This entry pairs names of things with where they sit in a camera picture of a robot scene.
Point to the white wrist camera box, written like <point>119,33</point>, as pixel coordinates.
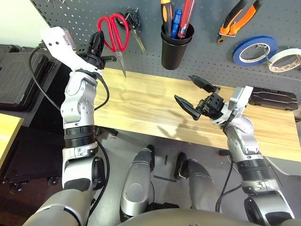
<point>242,99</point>
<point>56,42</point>

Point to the long black floor tape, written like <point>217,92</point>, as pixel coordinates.
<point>164,178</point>

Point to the black rolling cart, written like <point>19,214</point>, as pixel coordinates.
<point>35,153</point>

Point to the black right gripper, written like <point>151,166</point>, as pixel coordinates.
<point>215,104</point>

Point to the short black floor tape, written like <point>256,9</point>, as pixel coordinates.
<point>166,159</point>

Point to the silver robot right leg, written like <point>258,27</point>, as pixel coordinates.
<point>200,183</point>

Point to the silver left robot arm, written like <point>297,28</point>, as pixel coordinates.
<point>77,106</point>

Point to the dark grey pegboard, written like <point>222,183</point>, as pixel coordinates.
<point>207,58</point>

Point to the black table foot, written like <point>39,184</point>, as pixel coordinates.
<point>225,152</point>
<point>108,131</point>

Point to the blue tape roll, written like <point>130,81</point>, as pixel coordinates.
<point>237,55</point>

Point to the white tape roll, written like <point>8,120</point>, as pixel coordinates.
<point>289,51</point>

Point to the silver robot left leg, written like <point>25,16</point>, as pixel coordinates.
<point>135,188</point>

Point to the small black tool case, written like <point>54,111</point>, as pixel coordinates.
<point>270,99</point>

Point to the orange black pliers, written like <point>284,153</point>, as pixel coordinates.
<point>244,17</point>

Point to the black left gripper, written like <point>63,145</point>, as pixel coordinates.
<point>91,60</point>

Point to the large black equipment case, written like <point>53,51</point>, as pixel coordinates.
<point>16,77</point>

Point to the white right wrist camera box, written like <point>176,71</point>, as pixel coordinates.
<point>242,99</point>

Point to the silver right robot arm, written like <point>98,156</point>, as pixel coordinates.
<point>244,143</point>

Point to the blue pen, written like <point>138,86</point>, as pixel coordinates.
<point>176,23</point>

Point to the black plastic cup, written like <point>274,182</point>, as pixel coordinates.
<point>174,58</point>
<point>177,42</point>

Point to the grey robot torso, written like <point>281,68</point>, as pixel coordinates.
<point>183,219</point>

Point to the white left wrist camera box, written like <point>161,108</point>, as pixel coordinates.
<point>56,42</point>

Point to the silver robot leg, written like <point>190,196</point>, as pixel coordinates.
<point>200,183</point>
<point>135,188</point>

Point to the yellow board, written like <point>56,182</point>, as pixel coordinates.
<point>7,131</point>

